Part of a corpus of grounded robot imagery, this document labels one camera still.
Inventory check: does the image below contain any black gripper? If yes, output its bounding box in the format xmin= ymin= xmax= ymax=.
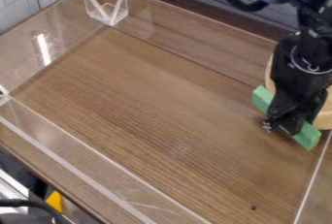
xmin=268 ymin=34 xmax=332 ymax=136

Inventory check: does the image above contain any brown wooden bowl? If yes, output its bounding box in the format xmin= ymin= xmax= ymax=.
xmin=266 ymin=59 xmax=332 ymax=131

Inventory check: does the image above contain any green rectangular block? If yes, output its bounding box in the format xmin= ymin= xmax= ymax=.
xmin=252 ymin=85 xmax=322 ymax=150

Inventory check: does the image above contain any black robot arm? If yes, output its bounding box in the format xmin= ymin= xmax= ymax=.
xmin=228 ymin=0 xmax=332 ymax=135

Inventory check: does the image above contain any yellow sticker label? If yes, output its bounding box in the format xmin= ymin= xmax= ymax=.
xmin=46 ymin=191 xmax=63 ymax=212

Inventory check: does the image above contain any clear acrylic corner bracket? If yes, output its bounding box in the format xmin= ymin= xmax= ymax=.
xmin=84 ymin=0 xmax=129 ymax=26

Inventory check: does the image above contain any clear acrylic tray wall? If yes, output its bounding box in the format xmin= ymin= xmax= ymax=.
xmin=0 ymin=0 xmax=332 ymax=224

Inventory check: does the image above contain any black cable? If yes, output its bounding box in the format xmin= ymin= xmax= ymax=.
xmin=0 ymin=198 xmax=66 ymax=224

